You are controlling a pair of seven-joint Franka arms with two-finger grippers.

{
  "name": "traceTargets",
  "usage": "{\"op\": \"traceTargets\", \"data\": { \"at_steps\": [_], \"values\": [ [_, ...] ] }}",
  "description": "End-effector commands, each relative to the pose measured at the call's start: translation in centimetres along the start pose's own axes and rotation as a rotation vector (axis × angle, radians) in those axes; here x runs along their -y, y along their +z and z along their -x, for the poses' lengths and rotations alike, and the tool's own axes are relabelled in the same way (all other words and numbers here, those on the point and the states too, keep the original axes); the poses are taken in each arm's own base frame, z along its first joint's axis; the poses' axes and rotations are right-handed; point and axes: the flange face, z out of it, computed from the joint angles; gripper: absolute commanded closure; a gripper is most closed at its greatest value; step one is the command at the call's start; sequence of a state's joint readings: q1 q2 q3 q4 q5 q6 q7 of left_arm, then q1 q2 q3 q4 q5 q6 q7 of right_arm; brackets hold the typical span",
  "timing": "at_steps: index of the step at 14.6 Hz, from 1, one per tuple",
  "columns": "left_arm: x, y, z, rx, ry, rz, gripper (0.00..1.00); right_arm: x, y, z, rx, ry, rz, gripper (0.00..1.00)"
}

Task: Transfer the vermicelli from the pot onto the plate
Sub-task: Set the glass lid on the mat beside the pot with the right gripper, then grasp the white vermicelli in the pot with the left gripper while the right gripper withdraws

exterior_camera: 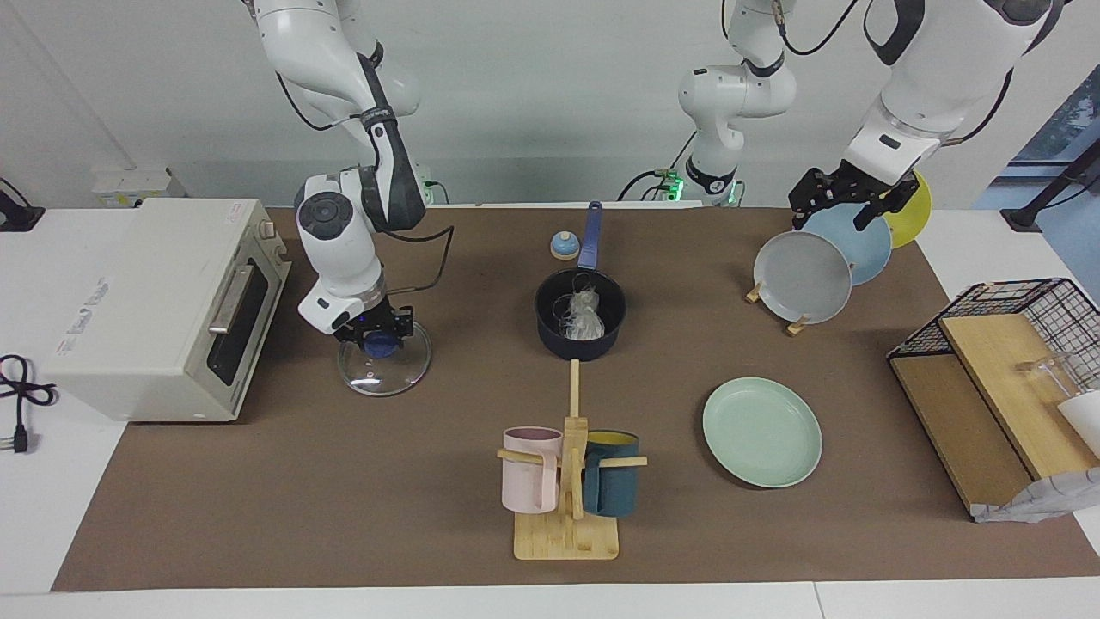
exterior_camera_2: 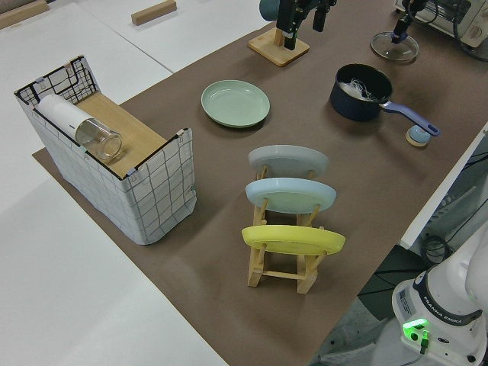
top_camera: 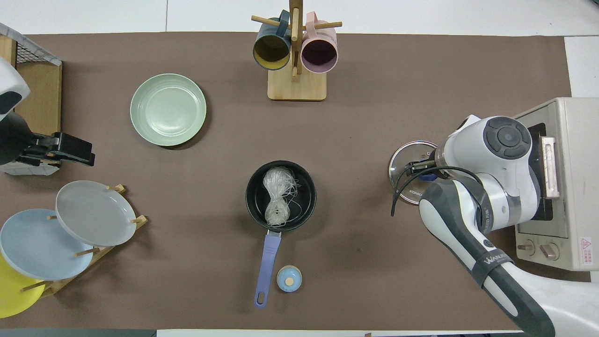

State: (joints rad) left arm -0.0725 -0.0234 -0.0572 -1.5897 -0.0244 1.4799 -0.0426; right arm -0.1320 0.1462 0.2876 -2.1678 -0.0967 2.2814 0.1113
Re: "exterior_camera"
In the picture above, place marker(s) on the white cup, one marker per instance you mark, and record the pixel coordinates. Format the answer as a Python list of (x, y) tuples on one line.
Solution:
[(1084, 421)]

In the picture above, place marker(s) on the grey patterned cloth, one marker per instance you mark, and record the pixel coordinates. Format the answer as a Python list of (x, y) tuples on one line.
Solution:
[(1044, 500)]

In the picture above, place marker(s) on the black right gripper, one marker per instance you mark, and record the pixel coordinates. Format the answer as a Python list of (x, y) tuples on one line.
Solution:
[(378, 322)]

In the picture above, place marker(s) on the yellow plate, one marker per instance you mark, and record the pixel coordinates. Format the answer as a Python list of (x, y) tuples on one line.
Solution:
[(913, 219)]

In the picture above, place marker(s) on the light blue plate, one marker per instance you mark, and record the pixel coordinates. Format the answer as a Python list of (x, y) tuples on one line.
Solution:
[(864, 249)]

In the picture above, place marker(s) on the white power strip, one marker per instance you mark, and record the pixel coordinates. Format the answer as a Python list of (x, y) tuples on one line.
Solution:
[(129, 185)]

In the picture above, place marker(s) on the wooden plate rack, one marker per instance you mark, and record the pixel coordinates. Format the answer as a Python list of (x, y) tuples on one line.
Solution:
[(797, 327)]

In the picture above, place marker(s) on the brown table mat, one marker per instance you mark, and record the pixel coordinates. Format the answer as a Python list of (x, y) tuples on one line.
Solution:
[(387, 481)]

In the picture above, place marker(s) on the wooden mug stand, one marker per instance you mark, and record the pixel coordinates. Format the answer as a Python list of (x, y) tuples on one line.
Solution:
[(567, 537)]

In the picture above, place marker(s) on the glass lid blue knob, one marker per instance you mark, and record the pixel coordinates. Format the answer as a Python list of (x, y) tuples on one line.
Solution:
[(382, 374)]

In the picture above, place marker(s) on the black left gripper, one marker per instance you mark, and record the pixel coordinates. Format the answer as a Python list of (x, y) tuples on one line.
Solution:
[(846, 185)]

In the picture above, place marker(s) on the mint green plate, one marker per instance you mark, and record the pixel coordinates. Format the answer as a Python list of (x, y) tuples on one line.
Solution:
[(760, 434)]

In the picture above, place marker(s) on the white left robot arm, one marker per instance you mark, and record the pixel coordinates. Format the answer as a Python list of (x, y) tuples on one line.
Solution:
[(937, 77)]

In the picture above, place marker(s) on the grey plate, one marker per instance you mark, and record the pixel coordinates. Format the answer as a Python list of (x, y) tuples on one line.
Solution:
[(801, 277)]

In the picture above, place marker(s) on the wooden step shelf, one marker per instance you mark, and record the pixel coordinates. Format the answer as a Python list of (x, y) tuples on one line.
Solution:
[(988, 387)]

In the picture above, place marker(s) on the dark blue saucepan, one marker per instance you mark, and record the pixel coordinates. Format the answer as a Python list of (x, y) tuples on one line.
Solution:
[(580, 348)]

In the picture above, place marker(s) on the white toaster oven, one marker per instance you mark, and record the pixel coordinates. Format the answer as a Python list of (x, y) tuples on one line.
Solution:
[(146, 301)]

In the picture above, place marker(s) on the clear bag of vermicelli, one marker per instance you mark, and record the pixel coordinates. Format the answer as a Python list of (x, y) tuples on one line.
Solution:
[(586, 316)]

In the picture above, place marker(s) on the black stand foot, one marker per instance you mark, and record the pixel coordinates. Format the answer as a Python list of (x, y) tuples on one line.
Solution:
[(1044, 193)]

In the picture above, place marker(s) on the black desk clamp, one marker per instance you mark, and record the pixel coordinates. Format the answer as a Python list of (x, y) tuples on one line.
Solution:
[(19, 217)]

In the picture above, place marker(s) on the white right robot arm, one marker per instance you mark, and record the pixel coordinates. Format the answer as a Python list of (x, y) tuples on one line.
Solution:
[(339, 249)]

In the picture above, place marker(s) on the clear glass cup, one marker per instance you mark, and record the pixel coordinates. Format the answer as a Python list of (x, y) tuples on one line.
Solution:
[(1050, 376)]

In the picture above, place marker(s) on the pink mug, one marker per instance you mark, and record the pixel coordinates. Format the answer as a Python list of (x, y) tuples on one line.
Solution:
[(526, 481)]

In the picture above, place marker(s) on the dark teal mug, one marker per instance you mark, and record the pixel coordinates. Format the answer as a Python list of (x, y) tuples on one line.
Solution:
[(612, 488)]

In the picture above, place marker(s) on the small blue wooden knob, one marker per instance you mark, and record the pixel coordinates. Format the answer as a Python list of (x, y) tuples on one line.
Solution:
[(564, 248)]

